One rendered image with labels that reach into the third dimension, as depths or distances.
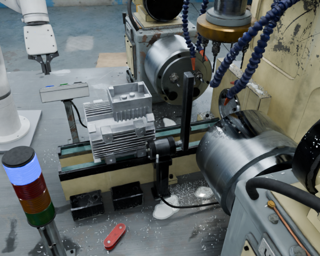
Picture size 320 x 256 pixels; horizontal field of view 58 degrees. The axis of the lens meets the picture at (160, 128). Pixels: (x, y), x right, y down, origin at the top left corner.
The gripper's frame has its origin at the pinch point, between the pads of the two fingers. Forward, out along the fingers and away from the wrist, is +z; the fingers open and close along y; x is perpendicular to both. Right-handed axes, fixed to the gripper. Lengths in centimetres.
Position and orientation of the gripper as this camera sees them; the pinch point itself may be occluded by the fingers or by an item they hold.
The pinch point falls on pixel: (46, 69)
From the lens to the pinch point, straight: 115.6
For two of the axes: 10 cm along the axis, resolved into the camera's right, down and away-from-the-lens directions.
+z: 1.2, 9.7, 2.1
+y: 9.6, -1.7, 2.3
